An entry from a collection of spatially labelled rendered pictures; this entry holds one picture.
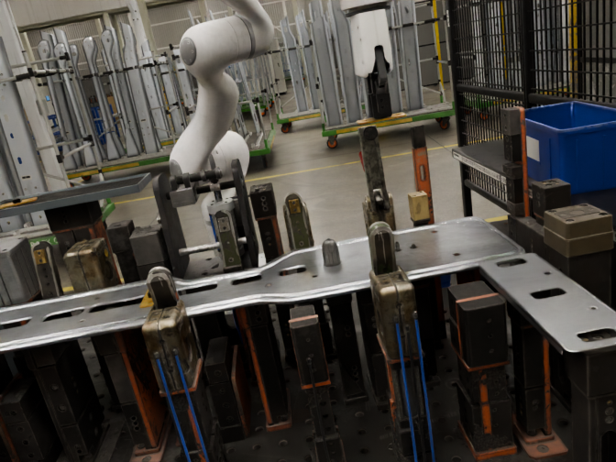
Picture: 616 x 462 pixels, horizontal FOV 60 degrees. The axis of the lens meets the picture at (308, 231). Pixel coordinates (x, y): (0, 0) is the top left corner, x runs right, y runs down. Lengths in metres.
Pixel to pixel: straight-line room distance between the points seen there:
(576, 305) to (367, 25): 0.51
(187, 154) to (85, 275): 0.45
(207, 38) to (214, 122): 0.25
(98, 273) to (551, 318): 0.85
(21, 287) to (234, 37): 0.69
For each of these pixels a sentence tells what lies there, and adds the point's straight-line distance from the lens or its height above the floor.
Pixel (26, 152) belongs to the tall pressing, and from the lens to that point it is 5.40.
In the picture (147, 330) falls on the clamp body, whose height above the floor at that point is 1.04.
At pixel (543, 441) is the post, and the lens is 1.03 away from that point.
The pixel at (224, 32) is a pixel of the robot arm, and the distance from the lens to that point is 1.24.
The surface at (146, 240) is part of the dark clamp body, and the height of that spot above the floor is 1.07.
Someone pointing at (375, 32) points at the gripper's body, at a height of 1.39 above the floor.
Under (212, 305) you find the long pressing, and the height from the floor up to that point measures 1.00.
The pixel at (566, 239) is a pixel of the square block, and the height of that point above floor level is 1.03.
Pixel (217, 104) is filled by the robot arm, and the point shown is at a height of 1.30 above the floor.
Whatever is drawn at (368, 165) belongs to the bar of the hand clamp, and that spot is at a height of 1.14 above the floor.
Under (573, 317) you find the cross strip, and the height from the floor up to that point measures 1.00.
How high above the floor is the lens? 1.38
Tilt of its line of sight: 18 degrees down
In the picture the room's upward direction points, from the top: 10 degrees counter-clockwise
